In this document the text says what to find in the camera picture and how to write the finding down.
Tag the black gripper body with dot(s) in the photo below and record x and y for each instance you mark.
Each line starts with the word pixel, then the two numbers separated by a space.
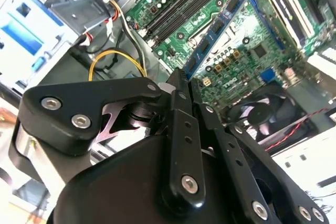
pixel 118 187

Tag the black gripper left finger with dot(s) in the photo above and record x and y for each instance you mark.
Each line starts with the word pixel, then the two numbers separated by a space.
pixel 78 103

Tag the blue RAM stick white label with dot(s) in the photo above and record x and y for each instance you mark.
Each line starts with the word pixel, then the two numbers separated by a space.
pixel 218 27

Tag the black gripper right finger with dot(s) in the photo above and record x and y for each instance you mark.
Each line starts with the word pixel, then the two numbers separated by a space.
pixel 236 161

